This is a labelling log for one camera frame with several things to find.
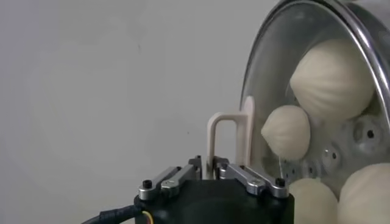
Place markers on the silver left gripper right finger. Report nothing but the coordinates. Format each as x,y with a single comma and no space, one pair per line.
250,181

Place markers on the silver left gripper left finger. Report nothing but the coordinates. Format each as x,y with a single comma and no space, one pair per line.
173,182

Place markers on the white steamed baozi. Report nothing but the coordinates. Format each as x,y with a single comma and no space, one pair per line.
332,79
365,196
314,202
286,132

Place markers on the stainless steel steamer basket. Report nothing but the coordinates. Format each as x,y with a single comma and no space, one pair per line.
359,137

